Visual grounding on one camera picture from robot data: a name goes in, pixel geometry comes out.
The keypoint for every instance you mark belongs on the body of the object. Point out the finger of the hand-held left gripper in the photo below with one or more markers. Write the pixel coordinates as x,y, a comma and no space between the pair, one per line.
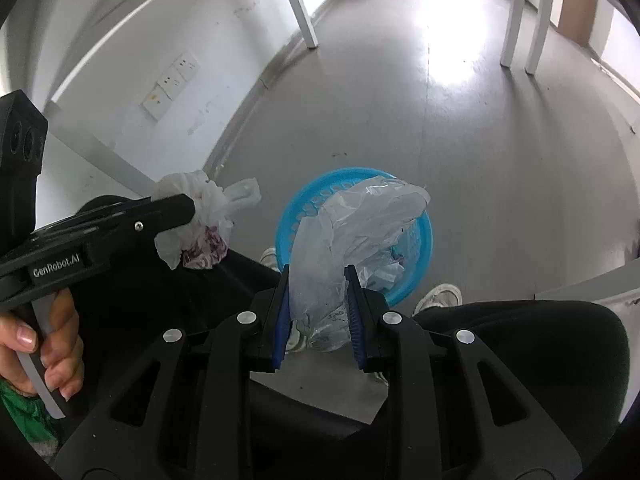
160,212

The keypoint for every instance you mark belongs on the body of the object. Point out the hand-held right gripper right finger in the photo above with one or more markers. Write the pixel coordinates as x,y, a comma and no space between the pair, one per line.
354,317

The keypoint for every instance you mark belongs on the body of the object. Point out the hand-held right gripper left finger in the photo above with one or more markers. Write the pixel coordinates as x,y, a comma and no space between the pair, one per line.
281,317

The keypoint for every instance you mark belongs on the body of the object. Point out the white bag with purple print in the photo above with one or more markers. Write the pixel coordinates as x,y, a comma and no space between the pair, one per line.
200,220

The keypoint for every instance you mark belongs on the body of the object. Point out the translucent grey plastic bag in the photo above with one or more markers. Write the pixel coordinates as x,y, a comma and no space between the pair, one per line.
360,225

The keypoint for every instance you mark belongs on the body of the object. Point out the blue plastic basket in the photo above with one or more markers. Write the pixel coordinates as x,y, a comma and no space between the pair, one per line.
300,210

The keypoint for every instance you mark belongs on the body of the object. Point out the person's green-sleeved left forearm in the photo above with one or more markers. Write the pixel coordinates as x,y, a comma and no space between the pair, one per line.
22,420

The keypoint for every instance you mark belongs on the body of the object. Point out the person's left hand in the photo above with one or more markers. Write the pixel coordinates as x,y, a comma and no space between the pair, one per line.
62,345

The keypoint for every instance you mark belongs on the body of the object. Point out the person's white right shoe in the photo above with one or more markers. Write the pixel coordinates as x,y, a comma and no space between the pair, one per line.
442,297

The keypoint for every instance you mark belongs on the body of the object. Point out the person's black pants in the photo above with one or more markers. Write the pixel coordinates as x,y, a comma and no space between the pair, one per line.
525,360

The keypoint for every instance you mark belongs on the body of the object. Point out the white table leg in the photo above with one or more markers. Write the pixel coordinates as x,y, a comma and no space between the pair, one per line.
542,20
515,15
300,5

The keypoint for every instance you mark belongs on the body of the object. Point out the white wall socket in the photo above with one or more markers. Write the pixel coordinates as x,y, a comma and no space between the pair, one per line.
171,82
156,102
186,66

